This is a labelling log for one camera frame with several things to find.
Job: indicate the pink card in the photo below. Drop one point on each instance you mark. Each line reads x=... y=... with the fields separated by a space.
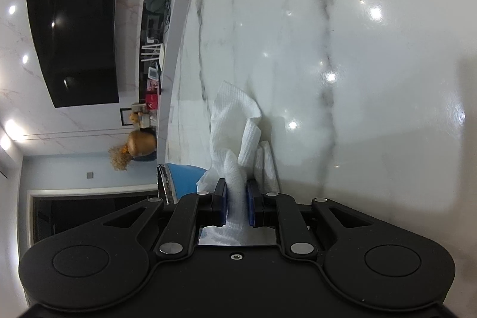
x=153 y=86

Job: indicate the white paper towel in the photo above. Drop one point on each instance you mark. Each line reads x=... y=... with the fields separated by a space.
x=231 y=124

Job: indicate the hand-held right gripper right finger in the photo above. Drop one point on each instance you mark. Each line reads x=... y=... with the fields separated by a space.
x=251 y=204

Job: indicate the golden pot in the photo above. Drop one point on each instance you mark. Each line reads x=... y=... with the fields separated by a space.
x=141 y=143

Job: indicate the black wall television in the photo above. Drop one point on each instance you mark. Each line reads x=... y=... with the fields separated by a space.
x=74 y=42

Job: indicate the black picture frame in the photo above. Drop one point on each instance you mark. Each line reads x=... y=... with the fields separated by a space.
x=123 y=117

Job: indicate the teddy bear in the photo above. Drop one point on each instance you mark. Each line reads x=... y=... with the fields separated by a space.
x=135 y=118

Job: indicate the white marble tv console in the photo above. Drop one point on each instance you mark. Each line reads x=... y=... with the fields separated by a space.
x=175 y=42

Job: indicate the small white display device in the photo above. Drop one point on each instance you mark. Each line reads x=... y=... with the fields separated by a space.
x=153 y=72

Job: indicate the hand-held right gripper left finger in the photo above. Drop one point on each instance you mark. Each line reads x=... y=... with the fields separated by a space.
x=223 y=202

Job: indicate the dried golden flowers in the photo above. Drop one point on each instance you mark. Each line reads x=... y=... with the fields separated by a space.
x=119 y=157

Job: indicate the red box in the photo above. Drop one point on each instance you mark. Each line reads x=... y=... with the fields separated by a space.
x=151 y=102

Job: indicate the white router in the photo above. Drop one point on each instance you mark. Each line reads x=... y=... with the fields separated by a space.
x=158 y=53

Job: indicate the blue steel bowl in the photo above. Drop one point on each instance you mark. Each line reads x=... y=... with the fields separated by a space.
x=184 y=180

